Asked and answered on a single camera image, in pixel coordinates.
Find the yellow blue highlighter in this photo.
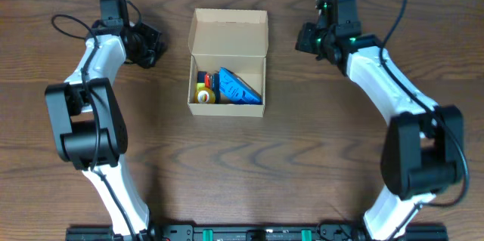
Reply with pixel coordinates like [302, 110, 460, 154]
[196, 71, 206, 90]

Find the red black stapler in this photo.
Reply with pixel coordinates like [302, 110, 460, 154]
[204, 73, 220, 104]

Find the yellow tape roll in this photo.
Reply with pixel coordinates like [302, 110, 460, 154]
[194, 87, 216, 104]

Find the brown cardboard box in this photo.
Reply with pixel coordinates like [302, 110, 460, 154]
[188, 8, 268, 117]

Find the blue hole punch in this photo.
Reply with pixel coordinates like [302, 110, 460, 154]
[219, 67, 262, 105]

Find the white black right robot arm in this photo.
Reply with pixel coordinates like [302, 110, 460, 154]
[295, 0, 468, 240]

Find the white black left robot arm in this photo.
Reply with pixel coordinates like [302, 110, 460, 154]
[45, 0, 164, 240]

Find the black mounting rail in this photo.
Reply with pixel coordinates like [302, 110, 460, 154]
[65, 224, 449, 241]

